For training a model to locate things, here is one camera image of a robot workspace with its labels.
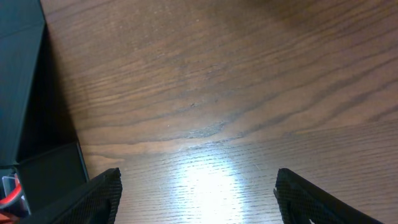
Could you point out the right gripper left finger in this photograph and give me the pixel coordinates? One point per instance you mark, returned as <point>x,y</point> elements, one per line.
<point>95,202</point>

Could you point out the dark green box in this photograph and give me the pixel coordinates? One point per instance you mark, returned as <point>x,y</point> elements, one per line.
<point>39,144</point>

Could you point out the red handled pliers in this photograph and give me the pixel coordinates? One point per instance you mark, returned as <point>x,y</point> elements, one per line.
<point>8,218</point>

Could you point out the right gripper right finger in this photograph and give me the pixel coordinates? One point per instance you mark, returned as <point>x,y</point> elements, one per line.
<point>301,202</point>

